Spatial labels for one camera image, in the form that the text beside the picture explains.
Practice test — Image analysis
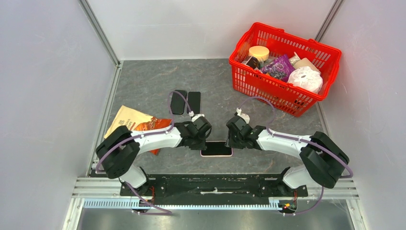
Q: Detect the black smartphone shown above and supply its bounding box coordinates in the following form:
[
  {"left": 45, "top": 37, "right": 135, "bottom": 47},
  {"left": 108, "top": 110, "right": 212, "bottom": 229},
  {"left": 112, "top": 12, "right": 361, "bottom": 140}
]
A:
[{"left": 187, "top": 92, "right": 201, "bottom": 115}]

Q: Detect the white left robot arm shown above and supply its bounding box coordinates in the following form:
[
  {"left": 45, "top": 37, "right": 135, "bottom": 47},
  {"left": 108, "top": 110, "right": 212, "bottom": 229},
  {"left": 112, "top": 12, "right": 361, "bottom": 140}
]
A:
[{"left": 95, "top": 115, "right": 212, "bottom": 196}]

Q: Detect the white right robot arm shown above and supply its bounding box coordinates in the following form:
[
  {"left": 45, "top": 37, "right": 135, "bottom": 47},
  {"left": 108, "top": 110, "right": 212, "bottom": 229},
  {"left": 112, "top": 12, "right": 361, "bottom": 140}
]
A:
[{"left": 226, "top": 115, "right": 353, "bottom": 196}]

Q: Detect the red plastic shopping basket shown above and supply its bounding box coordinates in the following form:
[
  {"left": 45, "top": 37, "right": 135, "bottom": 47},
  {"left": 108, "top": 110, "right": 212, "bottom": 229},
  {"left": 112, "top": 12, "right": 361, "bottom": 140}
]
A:
[{"left": 229, "top": 23, "right": 342, "bottom": 117}]

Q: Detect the purple snack packet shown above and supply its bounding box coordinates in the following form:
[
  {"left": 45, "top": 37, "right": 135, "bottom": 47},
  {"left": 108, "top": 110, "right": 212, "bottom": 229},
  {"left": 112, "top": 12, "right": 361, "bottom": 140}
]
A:
[{"left": 260, "top": 54, "right": 295, "bottom": 82}]

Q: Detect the yellow lid jar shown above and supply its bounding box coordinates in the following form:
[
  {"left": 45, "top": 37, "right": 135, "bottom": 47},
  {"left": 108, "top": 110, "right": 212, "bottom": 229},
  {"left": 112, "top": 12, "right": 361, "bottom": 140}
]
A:
[{"left": 248, "top": 46, "right": 270, "bottom": 62}]

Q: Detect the white plastic bag item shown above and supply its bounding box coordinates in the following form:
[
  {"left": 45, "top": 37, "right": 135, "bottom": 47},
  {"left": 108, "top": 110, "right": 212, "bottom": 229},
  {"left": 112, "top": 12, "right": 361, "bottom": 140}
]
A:
[{"left": 287, "top": 66, "right": 323, "bottom": 94}]

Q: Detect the beige box in basket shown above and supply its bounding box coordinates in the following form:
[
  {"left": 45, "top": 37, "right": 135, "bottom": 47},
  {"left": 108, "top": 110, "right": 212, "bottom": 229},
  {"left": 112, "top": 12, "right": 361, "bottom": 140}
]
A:
[{"left": 293, "top": 58, "right": 321, "bottom": 73}]

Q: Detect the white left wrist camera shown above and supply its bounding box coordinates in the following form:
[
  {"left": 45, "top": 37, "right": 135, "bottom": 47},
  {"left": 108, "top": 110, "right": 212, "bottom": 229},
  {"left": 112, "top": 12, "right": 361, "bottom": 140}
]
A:
[{"left": 188, "top": 111, "right": 205, "bottom": 122}]

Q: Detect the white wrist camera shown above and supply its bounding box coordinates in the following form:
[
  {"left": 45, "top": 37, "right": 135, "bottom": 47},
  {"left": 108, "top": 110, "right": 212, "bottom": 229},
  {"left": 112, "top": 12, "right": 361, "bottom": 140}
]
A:
[
  {"left": 188, "top": 111, "right": 205, "bottom": 122},
  {"left": 236, "top": 108, "right": 250, "bottom": 124}
]

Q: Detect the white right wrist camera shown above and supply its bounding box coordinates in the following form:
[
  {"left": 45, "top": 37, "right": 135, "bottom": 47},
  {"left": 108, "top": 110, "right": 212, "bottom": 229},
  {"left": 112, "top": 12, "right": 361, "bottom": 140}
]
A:
[{"left": 236, "top": 108, "right": 250, "bottom": 124}]

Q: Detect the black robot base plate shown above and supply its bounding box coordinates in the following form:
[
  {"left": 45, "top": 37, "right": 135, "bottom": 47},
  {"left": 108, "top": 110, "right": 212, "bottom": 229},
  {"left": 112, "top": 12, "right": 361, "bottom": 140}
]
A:
[{"left": 137, "top": 173, "right": 308, "bottom": 205}]

